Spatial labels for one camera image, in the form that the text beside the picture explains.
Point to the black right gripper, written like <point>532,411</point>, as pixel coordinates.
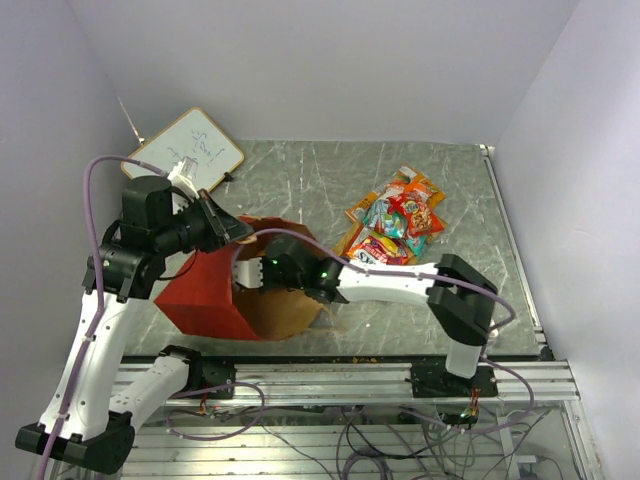
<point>266,284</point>

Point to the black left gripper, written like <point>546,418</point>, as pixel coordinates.
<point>222,226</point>

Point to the red paper bag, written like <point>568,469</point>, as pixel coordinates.
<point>203,302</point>

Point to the teal candy snack pack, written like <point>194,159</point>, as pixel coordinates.
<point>386,221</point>

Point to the red foil snack pack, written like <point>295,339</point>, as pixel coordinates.
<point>414,208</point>

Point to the orange chip bag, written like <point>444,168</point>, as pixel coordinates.
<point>402,177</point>

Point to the orange cracker snack pack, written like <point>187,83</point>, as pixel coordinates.
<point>420,186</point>

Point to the yellow chip bag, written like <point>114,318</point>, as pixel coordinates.
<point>341,246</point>

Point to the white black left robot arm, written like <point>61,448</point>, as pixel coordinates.
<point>85,424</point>

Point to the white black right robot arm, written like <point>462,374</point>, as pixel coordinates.
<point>461,299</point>

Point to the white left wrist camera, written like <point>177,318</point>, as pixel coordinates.
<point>185,175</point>

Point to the small whiteboard yellow frame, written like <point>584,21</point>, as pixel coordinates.
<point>195,136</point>

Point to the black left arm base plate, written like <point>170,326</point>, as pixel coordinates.
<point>210,375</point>

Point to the aluminium rail frame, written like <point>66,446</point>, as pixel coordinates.
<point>338,418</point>

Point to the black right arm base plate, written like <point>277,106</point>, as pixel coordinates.
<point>429,379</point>

